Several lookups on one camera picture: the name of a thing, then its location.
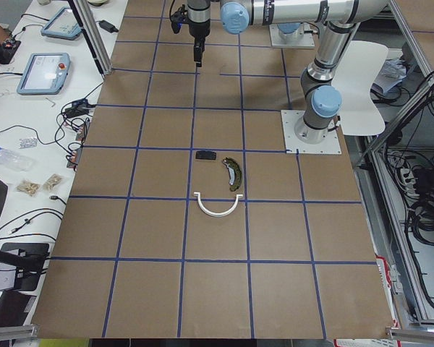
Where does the near teach pendant tablet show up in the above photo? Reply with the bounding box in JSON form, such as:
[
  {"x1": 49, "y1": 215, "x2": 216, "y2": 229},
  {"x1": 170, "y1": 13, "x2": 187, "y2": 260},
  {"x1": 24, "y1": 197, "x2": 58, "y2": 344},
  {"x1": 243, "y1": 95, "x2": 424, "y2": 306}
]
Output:
[{"x1": 17, "y1": 53, "x2": 71, "y2": 95}]

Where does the far teach pendant tablet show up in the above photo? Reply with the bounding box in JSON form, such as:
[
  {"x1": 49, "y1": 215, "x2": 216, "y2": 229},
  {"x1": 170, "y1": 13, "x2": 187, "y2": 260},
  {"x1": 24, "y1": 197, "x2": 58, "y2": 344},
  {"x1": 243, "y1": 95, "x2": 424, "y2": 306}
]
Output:
[{"x1": 41, "y1": 7, "x2": 82, "y2": 40}]

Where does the clear plastic water bottle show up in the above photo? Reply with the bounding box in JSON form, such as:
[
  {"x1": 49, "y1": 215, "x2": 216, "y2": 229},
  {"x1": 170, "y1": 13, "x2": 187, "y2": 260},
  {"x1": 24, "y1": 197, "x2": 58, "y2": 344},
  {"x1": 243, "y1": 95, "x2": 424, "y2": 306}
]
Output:
[{"x1": 0, "y1": 147, "x2": 35, "y2": 171}]

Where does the olive curved brake shoe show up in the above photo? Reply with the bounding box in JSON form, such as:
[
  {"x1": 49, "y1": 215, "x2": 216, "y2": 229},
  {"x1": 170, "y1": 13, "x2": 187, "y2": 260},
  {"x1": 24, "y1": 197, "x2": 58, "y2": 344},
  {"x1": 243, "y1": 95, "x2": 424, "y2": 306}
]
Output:
[{"x1": 222, "y1": 157, "x2": 242, "y2": 192}]

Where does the dark grey brake pad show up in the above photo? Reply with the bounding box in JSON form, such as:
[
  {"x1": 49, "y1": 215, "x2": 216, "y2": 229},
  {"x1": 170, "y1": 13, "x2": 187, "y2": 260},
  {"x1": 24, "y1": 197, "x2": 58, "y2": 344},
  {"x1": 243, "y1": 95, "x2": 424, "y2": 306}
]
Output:
[{"x1": 195, "y1": 150, "x2": 217, "y2": 160}]

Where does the black power adapter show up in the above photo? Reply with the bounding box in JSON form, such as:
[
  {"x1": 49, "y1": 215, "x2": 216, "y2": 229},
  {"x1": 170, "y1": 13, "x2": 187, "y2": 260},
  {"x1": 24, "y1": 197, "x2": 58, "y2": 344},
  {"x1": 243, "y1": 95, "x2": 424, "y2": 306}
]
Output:
[{"x1": 98, "y1": 20, "x2": 119, "y2": 33}]

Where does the white chair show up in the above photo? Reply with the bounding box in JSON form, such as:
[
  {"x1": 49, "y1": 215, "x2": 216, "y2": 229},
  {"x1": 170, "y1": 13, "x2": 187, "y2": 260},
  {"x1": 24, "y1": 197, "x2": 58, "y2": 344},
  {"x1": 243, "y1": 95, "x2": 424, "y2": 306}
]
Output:
[{"x1": 332, "y1": 40, "x2": 388, "y2": 136}]

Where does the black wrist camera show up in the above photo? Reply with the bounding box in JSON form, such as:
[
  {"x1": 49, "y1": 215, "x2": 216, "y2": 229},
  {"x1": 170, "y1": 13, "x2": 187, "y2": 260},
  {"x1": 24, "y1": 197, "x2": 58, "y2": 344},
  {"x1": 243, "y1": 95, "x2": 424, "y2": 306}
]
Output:
[{"x1": 169, "y1": 4, "x2": 187, "y2": 34}]

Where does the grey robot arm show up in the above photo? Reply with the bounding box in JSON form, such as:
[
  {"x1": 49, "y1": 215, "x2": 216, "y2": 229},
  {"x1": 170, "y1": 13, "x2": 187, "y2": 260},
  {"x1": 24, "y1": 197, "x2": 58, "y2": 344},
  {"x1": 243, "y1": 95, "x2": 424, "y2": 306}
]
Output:
[{"x1": 220, "y1": 1, "x2": 387, "y2": 145}]

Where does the teach pendant tablet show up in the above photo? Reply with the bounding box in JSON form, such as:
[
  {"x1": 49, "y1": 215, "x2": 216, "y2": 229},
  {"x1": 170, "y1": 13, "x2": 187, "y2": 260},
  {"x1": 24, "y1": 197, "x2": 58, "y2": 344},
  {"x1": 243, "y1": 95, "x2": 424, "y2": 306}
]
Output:
[
  {"x1": 41, "y1": 7, "x2": 82, "y2": 40},
  {"x1": 17, "y1": 53, "x2": 71, "y2": 95}
]

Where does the white curved plastic bracket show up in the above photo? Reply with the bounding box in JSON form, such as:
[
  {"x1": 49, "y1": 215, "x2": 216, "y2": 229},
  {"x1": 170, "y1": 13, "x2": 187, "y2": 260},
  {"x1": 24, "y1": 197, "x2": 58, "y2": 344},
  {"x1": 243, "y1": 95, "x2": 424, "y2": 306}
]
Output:
[{"x1": 193, "y1": 192, "x2": 244, "y2": 218}]

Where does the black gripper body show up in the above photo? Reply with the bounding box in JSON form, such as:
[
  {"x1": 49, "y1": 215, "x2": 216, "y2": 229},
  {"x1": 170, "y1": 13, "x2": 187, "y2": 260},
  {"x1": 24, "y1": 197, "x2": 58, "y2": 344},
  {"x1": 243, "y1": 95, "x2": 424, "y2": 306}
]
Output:
[{"x1": 187, "y1": 7, "x2": 210, "y2": 39}]

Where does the aluminium frame post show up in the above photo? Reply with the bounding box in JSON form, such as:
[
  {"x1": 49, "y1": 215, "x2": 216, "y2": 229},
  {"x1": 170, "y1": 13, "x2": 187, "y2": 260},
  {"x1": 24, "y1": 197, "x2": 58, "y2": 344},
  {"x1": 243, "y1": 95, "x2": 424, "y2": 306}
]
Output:
[{"x1": 68, "y1": 0, "x2": 112, "y2": 76}]

